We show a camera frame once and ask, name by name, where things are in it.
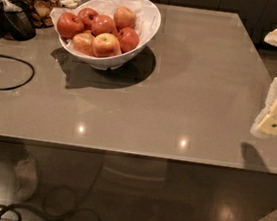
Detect red yellow apple back right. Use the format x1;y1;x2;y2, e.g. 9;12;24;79
114;6;137;29

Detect yellow red apple front centre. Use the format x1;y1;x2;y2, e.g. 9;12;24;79
93;33;122;58

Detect white oval fruit bowl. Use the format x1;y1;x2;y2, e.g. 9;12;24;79
44;0;165;77

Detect yellow red apple front left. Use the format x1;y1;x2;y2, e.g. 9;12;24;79
72;32;94;56

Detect small white items behind bowl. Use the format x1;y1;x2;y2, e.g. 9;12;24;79
60;0;81;9

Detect white shoe right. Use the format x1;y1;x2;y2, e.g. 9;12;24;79
14;155;38;201

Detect black cable on table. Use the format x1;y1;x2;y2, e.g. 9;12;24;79
0;54;37;95

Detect black round appliance with handle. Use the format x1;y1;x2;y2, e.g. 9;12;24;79
0;0;36;41

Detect black cables on floor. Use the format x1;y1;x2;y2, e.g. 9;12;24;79
0;139;111;221

